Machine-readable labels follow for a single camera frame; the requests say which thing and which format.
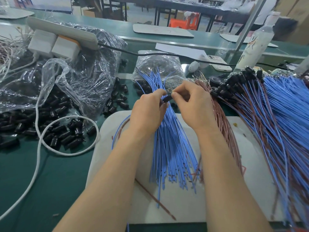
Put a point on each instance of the person's right hand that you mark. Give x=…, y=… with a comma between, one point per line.
x=197, y=106

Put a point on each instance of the person's left hand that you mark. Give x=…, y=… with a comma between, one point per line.
x=147, y=113

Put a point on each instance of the black cap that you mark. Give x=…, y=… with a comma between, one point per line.
x=166, y=98

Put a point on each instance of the pile of black plastic caps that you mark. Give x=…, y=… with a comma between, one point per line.
x=14, y=125

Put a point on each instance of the person's left forearm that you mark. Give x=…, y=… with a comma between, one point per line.
x=101, y=193

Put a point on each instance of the person's right forearm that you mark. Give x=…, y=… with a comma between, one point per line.
x=234, y=190

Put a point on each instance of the white computer mouse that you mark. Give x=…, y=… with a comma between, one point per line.
x=193, y=67

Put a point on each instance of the white flat device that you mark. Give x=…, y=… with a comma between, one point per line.
x=217, y=63

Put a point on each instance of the small clear plastic bag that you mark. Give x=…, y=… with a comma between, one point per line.
x=157, y=64

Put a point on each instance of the white paper sheet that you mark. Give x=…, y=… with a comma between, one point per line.
x=178, y=50

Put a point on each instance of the large clear plastic bag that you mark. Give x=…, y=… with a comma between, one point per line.
x=91, y=67

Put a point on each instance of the white flat tray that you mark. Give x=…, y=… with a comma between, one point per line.
x=229, y=38
x=15, y=13
x=163, y=30

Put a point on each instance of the white spray bottle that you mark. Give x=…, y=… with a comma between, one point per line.
x=256, y=45

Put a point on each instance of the orange plastic stool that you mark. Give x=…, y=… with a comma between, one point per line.
x=185, y=20

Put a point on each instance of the white work board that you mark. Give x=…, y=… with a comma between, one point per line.
x=193, y=207

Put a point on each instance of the white orange charger adapter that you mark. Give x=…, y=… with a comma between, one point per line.
x=65, y=47

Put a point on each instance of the white power strip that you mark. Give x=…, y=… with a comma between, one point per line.
x=62, y=31

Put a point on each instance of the cardboard boxes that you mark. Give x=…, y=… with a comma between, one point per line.
x=294, y=12

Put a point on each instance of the blue table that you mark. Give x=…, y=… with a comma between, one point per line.
x=43, y=2

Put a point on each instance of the slanted metal frame post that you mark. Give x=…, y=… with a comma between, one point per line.
x=251, y=20

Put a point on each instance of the long black-frame table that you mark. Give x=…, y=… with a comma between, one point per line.
x=159, y=2

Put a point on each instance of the short metal frame post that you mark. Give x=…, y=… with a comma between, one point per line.
x=302, y=66

